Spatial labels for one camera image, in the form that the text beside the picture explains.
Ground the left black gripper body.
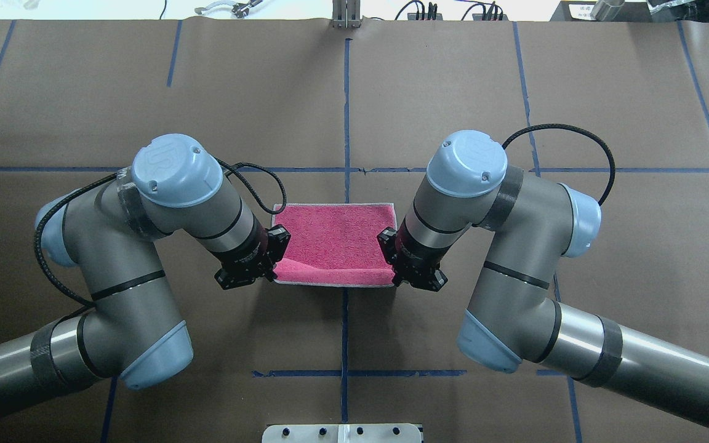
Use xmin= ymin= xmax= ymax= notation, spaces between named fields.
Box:
xmin=215 ymin=225 xmax=292 ymax=290

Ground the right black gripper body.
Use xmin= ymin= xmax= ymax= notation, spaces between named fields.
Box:
xmin=377 ymin=227 xmax=448 ymax=292

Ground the pink terry towel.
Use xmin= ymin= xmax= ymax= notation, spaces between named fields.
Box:
xmin=272 ymin=202 xmax=396 ymax=288

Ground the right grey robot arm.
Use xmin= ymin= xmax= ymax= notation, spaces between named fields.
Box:
xmin=377 ymin=130 xmax=709 ymax=428

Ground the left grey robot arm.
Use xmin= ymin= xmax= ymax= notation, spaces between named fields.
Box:
xmin=0 ymin=134 xmax=290 ymax=418

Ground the long metal reacher stick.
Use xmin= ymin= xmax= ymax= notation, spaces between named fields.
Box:
xmin=194 ymin=1 xmax=263 ymax=19

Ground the black weight block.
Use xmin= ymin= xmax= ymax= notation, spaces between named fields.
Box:
xmin=549 ymin=1 xmax=652 ymax=23

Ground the silver metal cylinder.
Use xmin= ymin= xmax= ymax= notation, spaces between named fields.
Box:
xmin=590 ymin=0 xmax=625 ymax=22

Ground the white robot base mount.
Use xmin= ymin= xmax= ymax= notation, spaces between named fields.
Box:
xmin=262 ymin=423 xmax=425 ymax=442

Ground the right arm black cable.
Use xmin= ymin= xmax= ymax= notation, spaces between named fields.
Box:
xmin=501 ymin=124 xmax=616 ymax=207

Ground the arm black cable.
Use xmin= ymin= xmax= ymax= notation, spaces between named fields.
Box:
xmin=33 ymin=159 xmax=287 ymax=308
xmin=501 ymin=124 xmax=616 ymax=207

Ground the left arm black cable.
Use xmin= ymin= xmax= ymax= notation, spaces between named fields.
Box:
xmin=33 ymin=159 xmax=287 ymax=308

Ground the aluminium frame post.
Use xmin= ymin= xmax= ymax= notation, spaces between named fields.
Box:
xmin=331 ymin=0 xmax=362 ymax=29

